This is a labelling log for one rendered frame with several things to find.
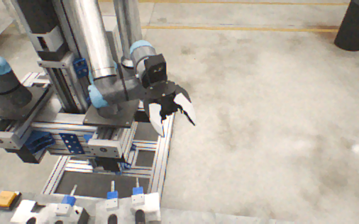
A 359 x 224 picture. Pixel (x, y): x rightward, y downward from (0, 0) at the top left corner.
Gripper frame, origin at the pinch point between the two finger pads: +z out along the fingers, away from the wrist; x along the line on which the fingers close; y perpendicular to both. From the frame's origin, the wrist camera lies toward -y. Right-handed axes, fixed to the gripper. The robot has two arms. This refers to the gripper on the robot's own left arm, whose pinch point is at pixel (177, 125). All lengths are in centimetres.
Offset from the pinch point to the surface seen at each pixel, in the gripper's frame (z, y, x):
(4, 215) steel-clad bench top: -31, 56, 77
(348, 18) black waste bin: -188, 145, -294
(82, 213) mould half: -17, 53, 42
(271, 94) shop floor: -128, 166, -138
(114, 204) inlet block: -16, 54, 30
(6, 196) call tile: -38, 52, 74
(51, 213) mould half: -20, 50, 53
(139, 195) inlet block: -16, 55, 19
